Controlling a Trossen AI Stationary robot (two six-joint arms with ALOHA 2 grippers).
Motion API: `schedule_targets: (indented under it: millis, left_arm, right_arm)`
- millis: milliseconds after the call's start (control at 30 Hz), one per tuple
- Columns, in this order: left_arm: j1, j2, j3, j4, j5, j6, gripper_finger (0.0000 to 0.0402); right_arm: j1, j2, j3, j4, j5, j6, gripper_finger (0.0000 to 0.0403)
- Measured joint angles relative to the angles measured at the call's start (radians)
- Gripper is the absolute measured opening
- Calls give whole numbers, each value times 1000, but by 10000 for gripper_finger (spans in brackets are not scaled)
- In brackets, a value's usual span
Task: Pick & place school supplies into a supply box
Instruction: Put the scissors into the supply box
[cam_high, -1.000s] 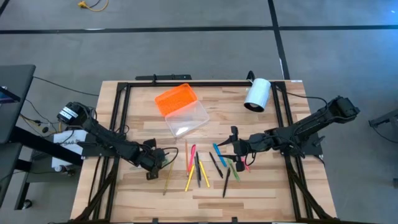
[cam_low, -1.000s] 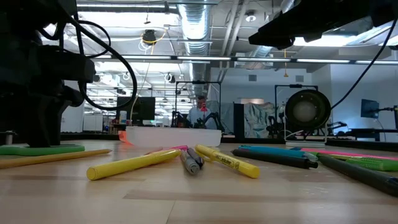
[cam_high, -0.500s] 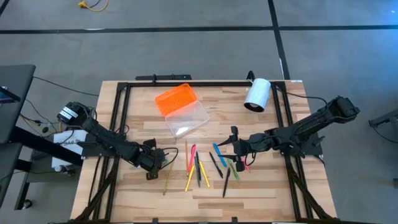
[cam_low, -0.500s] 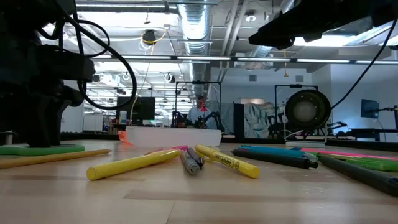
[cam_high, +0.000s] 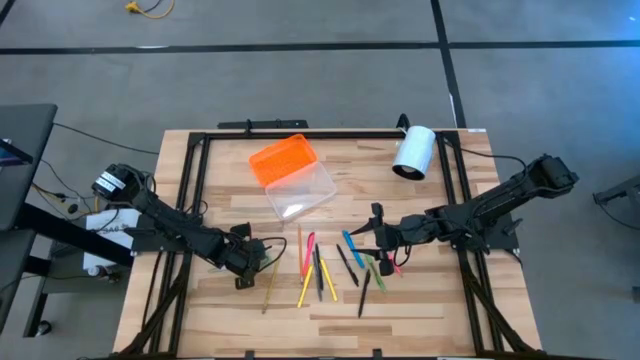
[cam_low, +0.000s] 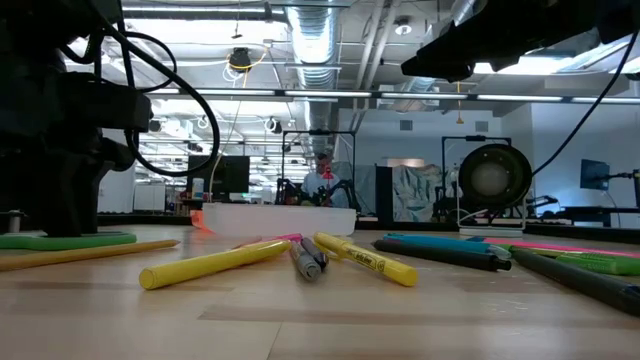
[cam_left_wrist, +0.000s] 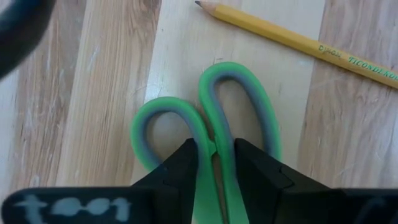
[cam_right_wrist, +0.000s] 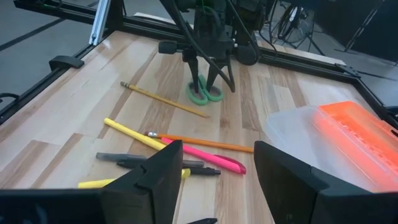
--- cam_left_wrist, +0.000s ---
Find yellow wooden pencil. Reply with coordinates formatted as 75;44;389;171
195;0;398;90

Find green handled scissors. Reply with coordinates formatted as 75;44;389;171
129;61;283;224

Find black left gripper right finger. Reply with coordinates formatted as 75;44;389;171
234;138;398;224

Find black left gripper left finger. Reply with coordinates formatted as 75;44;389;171
0;138;200;224

